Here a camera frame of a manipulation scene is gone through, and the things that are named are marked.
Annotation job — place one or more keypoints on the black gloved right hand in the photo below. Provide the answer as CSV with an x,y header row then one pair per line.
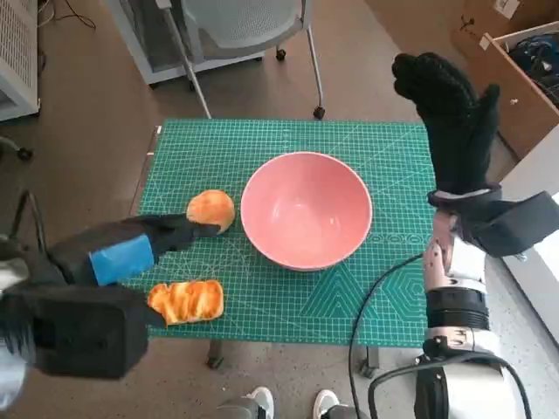
x,y
458,131

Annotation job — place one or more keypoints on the black left hand blue tape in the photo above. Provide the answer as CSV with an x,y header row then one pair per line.
x,y
122,257

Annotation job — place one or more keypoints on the orange sliced bread loaf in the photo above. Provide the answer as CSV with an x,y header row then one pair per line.
x,y
192,301

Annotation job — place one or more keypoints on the round bread roll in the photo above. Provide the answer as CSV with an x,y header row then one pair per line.
x,y
211,207

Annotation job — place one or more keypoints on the pink bowl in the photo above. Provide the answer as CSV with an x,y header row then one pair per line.
x,y
305,209

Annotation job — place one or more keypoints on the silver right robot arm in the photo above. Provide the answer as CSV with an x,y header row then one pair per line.
x,y
458,305

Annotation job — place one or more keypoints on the wooden crate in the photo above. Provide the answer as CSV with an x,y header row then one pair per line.
x,y
519,96

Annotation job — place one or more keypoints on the brown cardboard box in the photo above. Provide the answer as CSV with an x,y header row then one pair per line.
x,y
485,17

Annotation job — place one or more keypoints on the black table caster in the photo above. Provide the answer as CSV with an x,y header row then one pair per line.
x,y
369,362
215,355

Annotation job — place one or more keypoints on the black caster chair base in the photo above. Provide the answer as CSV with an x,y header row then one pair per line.
x,y
24,153

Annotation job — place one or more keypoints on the green cutting mat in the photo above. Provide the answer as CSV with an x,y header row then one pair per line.
x,y
271,297

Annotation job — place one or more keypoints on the white desk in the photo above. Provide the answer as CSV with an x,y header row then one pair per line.
x,y
537,270

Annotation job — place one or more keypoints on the grey white left robot foot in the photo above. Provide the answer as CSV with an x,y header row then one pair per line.
x,y
260,401

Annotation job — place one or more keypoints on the grey white robot foot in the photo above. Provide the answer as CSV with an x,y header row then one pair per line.
x,y
260,401
327,401

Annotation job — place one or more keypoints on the white perforated cabinet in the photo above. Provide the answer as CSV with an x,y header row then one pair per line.
x,y
17,57

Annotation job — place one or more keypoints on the grey mesh office chair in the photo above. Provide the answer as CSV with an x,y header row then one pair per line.
x,y
244,26

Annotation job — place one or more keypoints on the grey white right robot foot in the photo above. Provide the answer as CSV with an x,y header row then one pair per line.
x,y
327,401

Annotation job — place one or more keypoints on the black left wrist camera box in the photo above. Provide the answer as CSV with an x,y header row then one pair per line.
x,y
87,331

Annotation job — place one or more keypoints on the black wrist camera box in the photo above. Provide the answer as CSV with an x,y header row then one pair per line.
x,y
87,331
511,227

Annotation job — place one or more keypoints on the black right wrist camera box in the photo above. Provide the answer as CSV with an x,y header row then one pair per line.
x,y
511,227

